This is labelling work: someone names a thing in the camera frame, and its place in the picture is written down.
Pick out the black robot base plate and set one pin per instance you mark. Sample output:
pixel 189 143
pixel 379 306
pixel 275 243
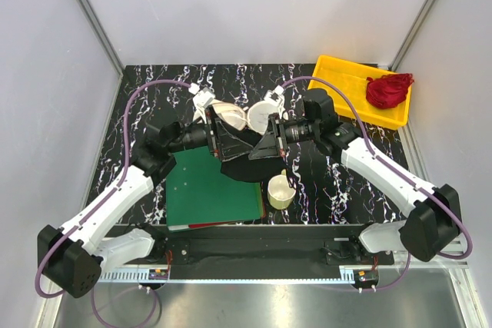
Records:
pixel 257 254

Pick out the green binder folder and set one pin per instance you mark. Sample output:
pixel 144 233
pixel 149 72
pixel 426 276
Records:
pixel 195 184

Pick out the yellow plastic tray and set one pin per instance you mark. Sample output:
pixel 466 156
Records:
pixel 351 78

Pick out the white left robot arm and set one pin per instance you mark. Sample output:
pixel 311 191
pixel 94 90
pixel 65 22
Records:
pixel 74 255

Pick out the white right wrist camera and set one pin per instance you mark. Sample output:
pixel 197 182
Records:
pixel 276 98

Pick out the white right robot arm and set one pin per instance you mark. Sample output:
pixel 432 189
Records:
pixel 432 214

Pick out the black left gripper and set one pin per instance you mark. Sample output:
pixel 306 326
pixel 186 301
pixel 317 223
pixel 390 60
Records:
pixel 231 146

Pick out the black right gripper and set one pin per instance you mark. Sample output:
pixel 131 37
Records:
pixel 272 145

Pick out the black bra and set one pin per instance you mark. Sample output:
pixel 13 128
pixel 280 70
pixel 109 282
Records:
pixel 252 171

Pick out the pale green ceramic mug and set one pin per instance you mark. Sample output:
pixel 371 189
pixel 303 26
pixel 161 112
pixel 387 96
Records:
pixel 280 191

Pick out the red cloth bundle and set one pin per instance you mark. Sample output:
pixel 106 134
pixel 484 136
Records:
pixel 388 91

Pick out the white mesh laundry bag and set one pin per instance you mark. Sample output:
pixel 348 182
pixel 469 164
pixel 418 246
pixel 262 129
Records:
pixel 238 113

